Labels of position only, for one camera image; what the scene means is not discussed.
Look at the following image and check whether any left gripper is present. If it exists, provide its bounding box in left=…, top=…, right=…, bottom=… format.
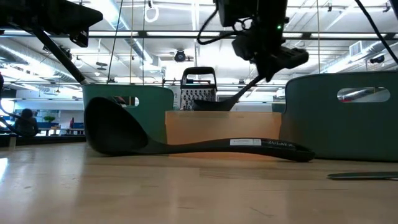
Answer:
left=0, top=0, right=104, bottom=47

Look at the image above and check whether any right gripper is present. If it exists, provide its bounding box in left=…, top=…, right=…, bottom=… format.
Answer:
left=231, top=30, right=310, bottom=83

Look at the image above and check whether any plain black ladle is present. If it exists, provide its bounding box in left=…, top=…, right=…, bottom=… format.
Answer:
left=192, top=74, right=266, bottom=112

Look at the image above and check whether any black ladle with white label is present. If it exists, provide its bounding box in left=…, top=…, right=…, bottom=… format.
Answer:
left=83, top=96, right=317, bottom=163

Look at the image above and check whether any dark teal plastic bin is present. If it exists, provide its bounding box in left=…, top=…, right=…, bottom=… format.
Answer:
left=279, top=70, right=398, bottom=162

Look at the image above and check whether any orange translucent plastic bin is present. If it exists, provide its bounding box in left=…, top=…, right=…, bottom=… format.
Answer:
left=164, top=110, right=283, bottom=147

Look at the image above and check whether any light teal plastic bin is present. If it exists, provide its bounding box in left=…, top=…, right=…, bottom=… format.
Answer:
left=81, top=83, right=175, bottom=144

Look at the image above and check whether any sitting person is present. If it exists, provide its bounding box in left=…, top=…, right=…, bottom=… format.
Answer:
left=14, top=108, right=40, bottom=138

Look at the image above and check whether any white hanging ring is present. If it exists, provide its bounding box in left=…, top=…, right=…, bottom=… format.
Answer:
left=144, top=4, right=160, bottom=24

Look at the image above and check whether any black overhead camera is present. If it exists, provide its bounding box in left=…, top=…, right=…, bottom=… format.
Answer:
left=174, top=49, right=187, bottom=63

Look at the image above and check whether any black hanging cable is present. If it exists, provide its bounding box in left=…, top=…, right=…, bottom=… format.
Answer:
left=354, top=0, right=398, bottom=65

